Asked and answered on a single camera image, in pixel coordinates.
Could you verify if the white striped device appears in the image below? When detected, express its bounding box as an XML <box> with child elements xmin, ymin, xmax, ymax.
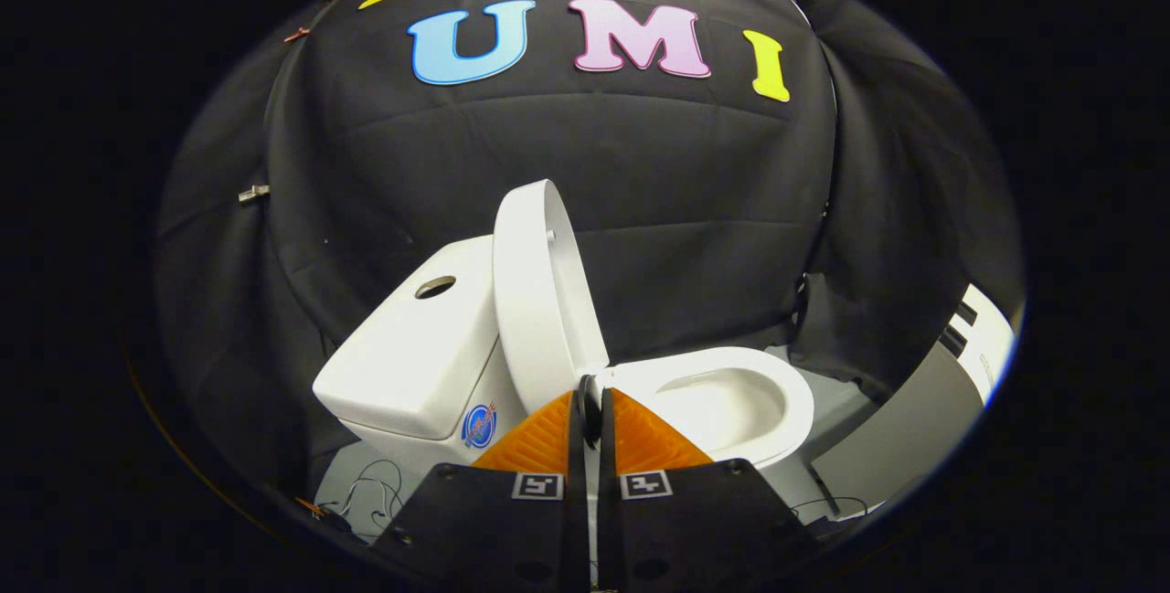
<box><xmin>940</xmin><ymin>282</ymin><xmax>1017</xmax><ymax>408</ymax></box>

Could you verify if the white toilet lid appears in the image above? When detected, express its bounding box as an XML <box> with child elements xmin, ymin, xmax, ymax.
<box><xmin>492</xmin><ymin>178</ymin><xmax>612</xmax><ymax>417</ymax></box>

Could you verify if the white ceramic toilet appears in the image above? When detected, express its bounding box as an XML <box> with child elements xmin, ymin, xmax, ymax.
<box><xmin>313</xmin><ymin>237</ymin><xmax>816</xmax><ymax>484</ymax></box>

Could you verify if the white toilet tank cover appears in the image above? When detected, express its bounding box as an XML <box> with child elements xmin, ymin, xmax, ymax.
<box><xmin>313</xmin><ymin>237</ymin><xmax>504</xmax><ymax>441</ymax></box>

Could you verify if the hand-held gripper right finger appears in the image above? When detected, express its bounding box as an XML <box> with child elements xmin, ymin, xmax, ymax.
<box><xmin>599</xmin><ymin>387</ymin><xmax>824</xmax><ymax>593</ymax></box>

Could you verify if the grey board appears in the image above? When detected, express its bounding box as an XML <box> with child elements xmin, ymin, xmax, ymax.
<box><xmin>812</xmin><ymin>337</ymin><xmax>986</xmax><ymax>523</ymax></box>

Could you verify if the black round lid pull tab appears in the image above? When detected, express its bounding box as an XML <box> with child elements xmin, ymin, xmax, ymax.
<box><xmin>578</xmin><ymin>374</ymin><xmax>604</xmax><ymax>450</ymax></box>

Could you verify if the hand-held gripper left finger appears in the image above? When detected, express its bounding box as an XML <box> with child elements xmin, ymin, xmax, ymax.
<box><xmin>370</xmin><ymin>389</ymin><xmax>591</xmax><ymax>593</ymax></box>

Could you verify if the black backdrop cloth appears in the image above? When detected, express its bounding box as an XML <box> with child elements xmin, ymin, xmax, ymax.
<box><xmin>154</xmin><ymin>0</ymin><xmax>1026</xmax><ymax>507</ymax></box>

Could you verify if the thin floor cable bundle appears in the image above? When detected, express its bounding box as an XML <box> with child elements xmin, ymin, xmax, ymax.
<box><xmin>318</xmin><ymin>459</ymin><xmax>405</xmax><ymax>525</ymax></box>

